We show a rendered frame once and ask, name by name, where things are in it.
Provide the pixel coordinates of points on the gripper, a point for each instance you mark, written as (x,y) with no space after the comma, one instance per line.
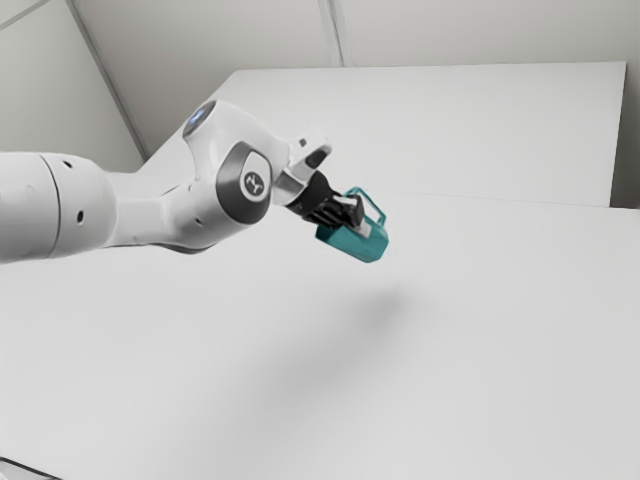
(316,197)

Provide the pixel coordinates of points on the teal faceted mug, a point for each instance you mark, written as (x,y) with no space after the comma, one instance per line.
(361,246)

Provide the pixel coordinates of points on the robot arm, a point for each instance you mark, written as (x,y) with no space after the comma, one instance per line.
(150,210)

